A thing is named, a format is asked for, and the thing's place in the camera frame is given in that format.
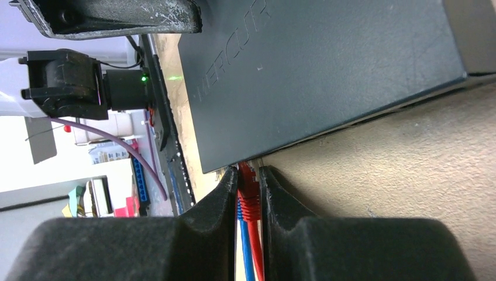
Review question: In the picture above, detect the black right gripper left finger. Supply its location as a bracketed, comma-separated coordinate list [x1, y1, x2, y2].
[6, 167, 238, 280]

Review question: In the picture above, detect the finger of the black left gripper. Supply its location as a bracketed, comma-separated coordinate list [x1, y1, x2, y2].
[8, 0, 202, 40]

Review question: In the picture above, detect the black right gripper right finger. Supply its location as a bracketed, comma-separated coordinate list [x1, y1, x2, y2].
[259, 166, 476, 280]

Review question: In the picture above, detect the red ethernet cable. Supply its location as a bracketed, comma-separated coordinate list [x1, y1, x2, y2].
[237, 160, 266, 281]

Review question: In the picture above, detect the black network switch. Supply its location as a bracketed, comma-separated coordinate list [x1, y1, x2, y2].
[178, 1, 495, 173]

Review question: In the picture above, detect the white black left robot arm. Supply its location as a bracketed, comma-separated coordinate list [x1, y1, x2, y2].
[1, 1, 202, 120]

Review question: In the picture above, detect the blue terminal connector block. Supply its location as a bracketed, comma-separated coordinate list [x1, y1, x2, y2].
[130, 156, 150, 216]

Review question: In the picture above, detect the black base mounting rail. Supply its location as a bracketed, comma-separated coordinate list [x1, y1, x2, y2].
[140, 34, 196, 215]

